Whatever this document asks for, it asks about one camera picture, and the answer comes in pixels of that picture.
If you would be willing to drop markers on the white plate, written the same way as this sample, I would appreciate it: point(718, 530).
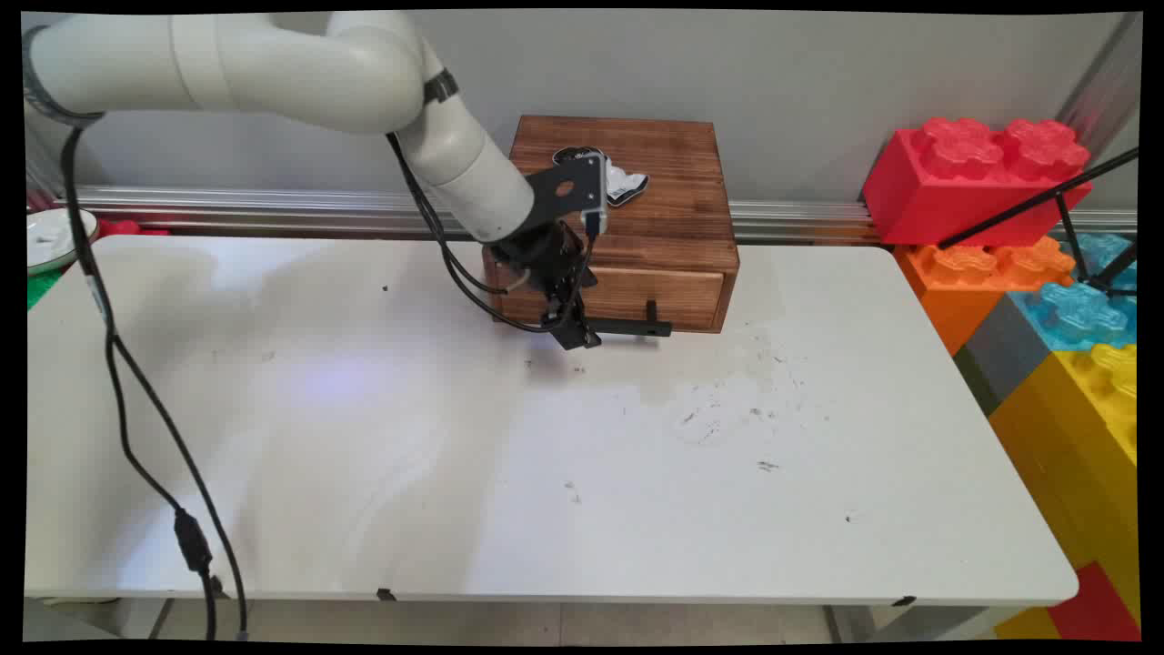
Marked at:
point(50, 238)

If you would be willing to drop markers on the black tripod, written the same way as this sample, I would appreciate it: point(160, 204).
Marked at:
point(1046, 200)

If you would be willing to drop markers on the aluminium corner post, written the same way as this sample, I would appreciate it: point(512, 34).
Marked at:
point(1105, 86)

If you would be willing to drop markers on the big grey toy brick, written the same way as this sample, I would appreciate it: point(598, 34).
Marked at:
point(1000, 350)

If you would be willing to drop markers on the big orange toy brick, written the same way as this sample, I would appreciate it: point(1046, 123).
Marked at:
point(964, 273)

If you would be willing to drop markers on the flat red item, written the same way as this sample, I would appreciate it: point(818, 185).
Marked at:
point(123, 226)

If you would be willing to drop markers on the big yellow toy brick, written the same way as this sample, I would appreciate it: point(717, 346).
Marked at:
point(1082, 437)

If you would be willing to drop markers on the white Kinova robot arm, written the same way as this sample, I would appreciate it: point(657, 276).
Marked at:
point(273, 68)

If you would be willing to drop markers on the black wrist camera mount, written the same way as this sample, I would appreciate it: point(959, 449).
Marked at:
point(568, 191)

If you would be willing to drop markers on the big red toy brick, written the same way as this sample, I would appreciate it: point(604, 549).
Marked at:
point(964, 186)

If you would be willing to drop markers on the big blue toy brick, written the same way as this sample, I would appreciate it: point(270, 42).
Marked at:
point(1078, 314)

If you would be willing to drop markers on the green mat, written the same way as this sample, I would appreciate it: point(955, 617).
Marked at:
point(40, 289)

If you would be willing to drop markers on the black white snack packet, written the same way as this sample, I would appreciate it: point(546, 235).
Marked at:
point(627, 185)

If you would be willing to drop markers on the aluminium wall rail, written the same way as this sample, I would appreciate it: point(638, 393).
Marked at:
point(273, 211)

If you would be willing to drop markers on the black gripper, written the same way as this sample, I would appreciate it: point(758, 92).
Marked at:
point(538, 253)

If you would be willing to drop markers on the brown wooden drawer cabinet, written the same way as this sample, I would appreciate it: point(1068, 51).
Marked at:
point(664, 200)

